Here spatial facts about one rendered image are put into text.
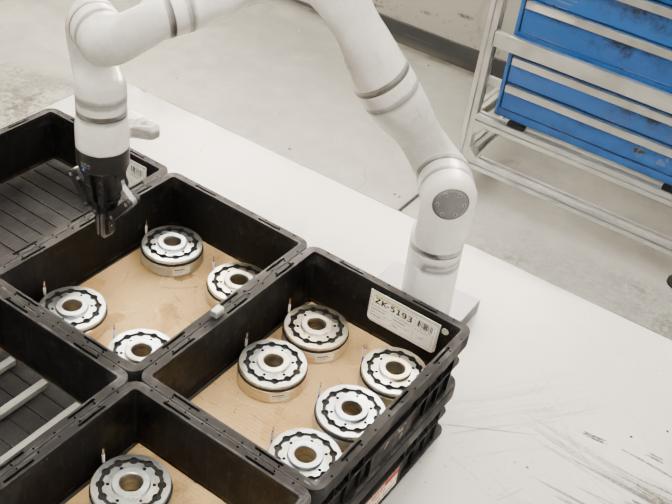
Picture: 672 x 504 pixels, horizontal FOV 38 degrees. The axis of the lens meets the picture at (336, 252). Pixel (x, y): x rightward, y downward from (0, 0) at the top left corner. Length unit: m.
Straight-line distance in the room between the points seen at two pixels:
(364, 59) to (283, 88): 2.54
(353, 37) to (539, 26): 1.81
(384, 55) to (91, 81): 0.41
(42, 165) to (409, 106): 0.76
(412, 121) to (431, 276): 0.29
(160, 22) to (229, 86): 2.62
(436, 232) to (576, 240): 1.83
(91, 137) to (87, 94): 0.06
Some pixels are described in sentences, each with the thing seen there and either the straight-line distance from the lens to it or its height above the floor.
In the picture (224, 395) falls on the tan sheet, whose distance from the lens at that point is 1.43.
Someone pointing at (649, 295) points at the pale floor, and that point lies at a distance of 3.25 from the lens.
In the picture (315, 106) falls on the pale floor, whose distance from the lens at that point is 3.85.
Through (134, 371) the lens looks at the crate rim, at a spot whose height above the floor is 0.93.
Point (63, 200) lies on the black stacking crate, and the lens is 1.80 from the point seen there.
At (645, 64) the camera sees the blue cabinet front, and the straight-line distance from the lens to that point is 3.08.
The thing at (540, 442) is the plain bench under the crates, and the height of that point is 0.70.
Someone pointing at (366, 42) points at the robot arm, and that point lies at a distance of 1.41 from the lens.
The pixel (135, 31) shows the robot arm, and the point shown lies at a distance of 1.29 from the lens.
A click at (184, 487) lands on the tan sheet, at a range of 1.32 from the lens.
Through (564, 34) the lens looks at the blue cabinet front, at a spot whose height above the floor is 0.67.
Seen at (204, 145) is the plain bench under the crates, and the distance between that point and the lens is 2.21.
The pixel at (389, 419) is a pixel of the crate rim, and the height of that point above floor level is 0.93.
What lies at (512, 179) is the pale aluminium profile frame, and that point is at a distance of 3.37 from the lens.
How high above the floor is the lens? 1.87
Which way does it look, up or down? 37 degrees down
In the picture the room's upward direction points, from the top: 9 degrees clockwise
